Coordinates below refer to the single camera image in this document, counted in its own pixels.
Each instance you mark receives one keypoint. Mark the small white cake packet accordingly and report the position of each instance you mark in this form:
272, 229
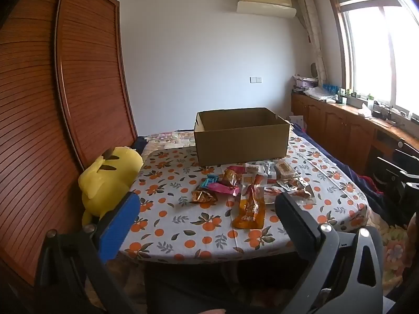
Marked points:
284, 169

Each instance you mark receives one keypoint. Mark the white tissue pack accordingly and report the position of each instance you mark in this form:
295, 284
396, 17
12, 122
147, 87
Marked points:
365, 109

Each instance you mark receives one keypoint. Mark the silver and blue snack packet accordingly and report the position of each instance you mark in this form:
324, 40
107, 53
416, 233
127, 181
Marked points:
266, 168

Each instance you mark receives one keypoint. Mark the group of blue bottles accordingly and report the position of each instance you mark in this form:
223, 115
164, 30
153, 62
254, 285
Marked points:
330, 87

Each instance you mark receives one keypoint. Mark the orange fruit print tablecloth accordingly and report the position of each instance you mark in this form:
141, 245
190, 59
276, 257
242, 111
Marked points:
183, 222

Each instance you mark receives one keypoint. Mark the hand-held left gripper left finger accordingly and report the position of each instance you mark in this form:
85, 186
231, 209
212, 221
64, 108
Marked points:
118, 225

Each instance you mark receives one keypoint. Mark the snack packets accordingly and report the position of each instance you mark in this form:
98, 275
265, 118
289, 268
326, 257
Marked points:
224, 189

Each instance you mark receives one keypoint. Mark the small round mirror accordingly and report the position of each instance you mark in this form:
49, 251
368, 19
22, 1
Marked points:
313, 69

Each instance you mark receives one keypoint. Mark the white and red snack packet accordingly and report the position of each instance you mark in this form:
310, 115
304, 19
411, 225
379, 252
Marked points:
271, 194

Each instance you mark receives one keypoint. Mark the white wall air conditioner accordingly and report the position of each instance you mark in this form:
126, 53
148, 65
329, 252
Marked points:
262, 6

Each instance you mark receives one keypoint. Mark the teal snack packet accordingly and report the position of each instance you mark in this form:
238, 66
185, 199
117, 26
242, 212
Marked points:
209, 180

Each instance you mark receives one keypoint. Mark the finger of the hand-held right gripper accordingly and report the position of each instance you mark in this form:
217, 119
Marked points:
389, 165
407, 153

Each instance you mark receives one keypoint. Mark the long wooden cabinet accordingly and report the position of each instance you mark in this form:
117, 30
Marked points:
337, 127

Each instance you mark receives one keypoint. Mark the orange and silver snack pouch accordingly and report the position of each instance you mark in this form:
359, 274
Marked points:
248, 209

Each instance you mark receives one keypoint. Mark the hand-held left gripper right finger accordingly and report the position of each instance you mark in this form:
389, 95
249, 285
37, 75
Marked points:
294, 216

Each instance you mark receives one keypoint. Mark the gold foil snack packet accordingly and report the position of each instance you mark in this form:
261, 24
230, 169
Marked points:
203, 197

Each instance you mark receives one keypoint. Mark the clear plastic bag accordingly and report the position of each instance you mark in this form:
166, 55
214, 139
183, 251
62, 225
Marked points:
319, 93

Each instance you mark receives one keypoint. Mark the stack of pink boxes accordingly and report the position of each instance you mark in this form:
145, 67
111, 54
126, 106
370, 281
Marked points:
302, 83

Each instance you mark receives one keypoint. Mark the brown cardboard box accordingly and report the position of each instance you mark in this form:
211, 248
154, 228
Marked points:
239, 147

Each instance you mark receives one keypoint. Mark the pale tied curtain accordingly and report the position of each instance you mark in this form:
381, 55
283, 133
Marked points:
312, 32

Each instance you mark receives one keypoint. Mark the floral blanket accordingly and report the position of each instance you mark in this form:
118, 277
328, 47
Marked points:
167, 139

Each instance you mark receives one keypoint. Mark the red brown snack packet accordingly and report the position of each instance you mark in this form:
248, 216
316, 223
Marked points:
230, 176

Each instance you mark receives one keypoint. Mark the wooden framed window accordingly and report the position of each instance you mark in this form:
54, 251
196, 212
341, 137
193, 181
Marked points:
370, 49

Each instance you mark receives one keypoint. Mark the navy blue blanket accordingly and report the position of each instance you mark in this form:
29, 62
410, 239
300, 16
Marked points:
343, 173

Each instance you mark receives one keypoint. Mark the yellow plush toy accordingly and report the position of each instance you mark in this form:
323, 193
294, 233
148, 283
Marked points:
104, 183

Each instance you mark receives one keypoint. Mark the wooden slatted wardrobe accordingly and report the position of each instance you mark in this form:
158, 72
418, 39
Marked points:
65, 88

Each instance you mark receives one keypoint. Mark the white wall switch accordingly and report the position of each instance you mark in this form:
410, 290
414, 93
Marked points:
256, 79

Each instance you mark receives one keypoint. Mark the clear packet of dark snack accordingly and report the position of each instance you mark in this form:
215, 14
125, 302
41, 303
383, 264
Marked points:
302, 195
291, 183

